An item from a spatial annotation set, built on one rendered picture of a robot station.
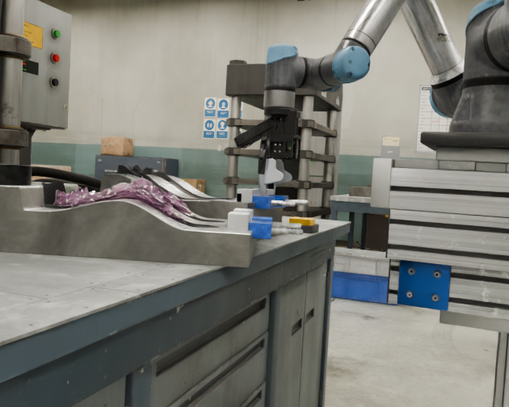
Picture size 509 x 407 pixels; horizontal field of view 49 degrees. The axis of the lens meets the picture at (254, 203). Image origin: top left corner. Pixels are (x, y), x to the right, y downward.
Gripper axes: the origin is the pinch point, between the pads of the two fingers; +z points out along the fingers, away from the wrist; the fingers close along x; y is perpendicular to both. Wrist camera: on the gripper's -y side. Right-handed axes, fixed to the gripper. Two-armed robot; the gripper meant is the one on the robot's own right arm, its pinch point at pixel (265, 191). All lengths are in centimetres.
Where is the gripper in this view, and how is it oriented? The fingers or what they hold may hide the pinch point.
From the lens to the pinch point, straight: 136.4
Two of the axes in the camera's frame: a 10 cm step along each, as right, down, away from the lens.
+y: 9.4, 0.7, -3.4
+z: -0.6, 10.0, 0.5
